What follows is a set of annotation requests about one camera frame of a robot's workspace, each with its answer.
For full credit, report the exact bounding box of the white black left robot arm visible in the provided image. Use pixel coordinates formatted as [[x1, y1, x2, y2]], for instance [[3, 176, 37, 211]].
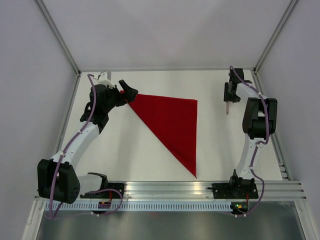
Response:
[[37, 80, 138, 204]]

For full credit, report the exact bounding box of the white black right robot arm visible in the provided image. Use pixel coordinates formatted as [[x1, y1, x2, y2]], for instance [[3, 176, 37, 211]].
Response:
[[223, 66, 278, 199]]

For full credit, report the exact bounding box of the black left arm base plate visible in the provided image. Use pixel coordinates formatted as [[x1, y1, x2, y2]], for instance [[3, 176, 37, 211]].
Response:
[[80, 182, 125, 200]]

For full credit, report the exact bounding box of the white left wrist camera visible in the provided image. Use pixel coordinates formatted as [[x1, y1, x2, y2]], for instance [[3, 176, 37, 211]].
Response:
[[93, 70, 115, 88]]

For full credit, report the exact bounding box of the white slotted cable duct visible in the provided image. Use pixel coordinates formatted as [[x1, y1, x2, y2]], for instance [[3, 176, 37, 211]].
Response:
[[52, 200, 232, 212]]

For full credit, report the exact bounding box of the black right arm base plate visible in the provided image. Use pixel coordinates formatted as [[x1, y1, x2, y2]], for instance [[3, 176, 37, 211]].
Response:
[[210, 183, 259, 200]]

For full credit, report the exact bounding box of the aluminium enclosure frame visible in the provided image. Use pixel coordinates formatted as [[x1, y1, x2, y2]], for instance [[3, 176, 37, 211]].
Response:
[[21, 0, 320, 240]]

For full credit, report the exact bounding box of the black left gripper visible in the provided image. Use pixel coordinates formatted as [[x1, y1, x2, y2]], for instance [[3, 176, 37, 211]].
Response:
[[103, 80, 138, 113]]

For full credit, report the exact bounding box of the red cloth napkin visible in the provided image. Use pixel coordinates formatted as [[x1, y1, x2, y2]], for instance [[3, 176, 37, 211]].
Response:
[[129, 94, 198, 177]]

